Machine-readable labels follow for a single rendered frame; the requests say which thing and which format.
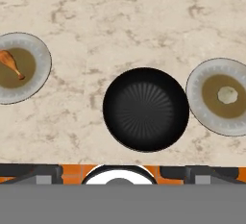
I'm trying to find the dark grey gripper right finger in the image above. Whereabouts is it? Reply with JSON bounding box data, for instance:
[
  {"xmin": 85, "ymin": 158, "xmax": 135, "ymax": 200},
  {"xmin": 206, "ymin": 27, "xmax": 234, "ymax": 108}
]
[{"xmin": 160, "ymin": 165, "xmax": 246, "ymax": 186}]

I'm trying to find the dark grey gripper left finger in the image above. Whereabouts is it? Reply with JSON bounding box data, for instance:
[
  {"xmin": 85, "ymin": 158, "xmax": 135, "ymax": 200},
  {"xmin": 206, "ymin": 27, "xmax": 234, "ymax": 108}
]
[{"xmin": 0, "ymin": 163, "xmax": 63, "ymax": 186}]

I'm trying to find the white garlic bulb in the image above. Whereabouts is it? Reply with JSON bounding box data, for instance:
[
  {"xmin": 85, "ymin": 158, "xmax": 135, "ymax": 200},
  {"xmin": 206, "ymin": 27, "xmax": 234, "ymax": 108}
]
[{"xmin": 217, "ymin": 86, "xmax": 239, "ymax": 105}]

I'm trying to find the black bowl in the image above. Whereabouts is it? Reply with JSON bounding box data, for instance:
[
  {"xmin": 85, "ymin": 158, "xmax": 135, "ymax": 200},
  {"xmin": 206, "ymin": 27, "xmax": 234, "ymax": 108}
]
[{"xmin": 102, "ymin": 66, "xmax": 190, "ymax": 154}]

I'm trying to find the brown chicken drumstick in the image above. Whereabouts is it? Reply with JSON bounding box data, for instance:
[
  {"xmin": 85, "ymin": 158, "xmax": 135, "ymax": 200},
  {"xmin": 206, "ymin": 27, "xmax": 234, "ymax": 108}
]
[{"xmin": 0, "ymin": 49, "xmax": 26, "ymax": 82}]

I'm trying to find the white and black round object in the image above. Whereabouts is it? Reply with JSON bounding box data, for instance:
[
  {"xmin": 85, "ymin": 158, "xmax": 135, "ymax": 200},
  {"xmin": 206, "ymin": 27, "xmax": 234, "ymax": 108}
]
[{"xmin": 81, "ymin": 163, "xmax": 159, "ymax": 186}]

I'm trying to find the grey plate with brown centre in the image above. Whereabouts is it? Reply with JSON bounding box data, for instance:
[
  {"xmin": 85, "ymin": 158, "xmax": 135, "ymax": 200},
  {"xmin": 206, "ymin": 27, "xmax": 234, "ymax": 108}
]
[
  {"xmin": 0, "ymin": 32, "xmax": 53, "ymax": 106},
  {"xmin": 184, "ymin": 57, "xmax": 246, "ymax": 137}
]

